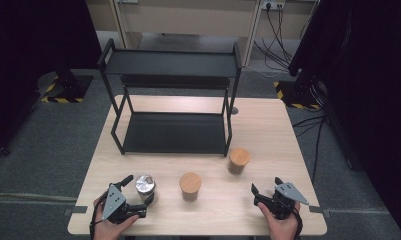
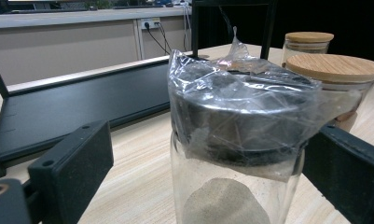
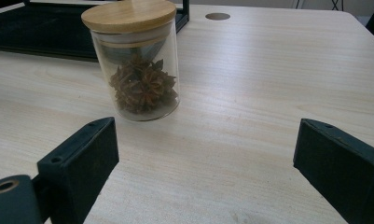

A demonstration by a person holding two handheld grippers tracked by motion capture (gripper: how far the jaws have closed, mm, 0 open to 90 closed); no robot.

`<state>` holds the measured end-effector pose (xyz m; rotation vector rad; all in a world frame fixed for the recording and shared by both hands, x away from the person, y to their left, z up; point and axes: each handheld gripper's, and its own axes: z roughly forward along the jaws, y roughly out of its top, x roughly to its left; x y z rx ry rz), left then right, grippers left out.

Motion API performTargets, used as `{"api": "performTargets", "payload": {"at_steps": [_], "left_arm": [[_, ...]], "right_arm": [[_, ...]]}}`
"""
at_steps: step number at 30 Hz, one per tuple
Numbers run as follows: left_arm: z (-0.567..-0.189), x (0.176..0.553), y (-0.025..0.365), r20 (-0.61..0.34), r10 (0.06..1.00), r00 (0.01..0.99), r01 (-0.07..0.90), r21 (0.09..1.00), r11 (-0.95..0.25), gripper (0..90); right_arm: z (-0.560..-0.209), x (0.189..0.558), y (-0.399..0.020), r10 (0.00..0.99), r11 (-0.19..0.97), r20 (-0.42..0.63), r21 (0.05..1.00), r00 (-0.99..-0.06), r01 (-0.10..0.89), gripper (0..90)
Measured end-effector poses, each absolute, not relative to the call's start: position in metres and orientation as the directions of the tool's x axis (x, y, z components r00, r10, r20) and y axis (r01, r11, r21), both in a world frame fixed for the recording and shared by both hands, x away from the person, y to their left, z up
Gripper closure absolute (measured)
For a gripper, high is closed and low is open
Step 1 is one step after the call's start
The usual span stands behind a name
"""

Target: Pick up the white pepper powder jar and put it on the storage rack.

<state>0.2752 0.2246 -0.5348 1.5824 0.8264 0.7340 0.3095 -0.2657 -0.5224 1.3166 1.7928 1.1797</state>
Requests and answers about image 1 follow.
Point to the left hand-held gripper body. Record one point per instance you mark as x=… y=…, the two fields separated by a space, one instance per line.
x=114 y=203

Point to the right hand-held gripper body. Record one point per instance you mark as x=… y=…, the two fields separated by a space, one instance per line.
x=283 y=203

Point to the steel-lid glass jar white powder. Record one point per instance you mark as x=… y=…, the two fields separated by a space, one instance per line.
x=145 y=185

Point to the wooden-lid jar of dried flowers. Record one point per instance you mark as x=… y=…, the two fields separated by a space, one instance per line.
x=239 y=156

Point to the wooden-lid jar of brown slices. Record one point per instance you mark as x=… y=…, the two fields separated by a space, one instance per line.
x=190 y=182

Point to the black metal two-tier rack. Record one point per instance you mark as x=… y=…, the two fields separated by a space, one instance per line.
x=174 y=133

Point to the person's right hand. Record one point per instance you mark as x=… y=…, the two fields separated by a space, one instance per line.
x=283 y=230

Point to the person's left hand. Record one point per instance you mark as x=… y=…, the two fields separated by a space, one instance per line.
x=109 y=231

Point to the grey floor tape piece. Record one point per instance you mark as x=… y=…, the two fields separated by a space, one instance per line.
x=318 y=210
x=76 y=209

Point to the grey round table grommet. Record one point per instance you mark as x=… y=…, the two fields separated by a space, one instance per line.
x=234 y=110

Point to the black stand base striped tape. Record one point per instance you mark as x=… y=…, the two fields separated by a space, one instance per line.
x=69 y=88
x=296 y=95

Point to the black curtain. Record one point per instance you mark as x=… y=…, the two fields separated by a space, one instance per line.
x=28 y=50
x=371 y=100

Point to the white power strip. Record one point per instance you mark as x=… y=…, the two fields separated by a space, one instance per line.
x=273 y=4

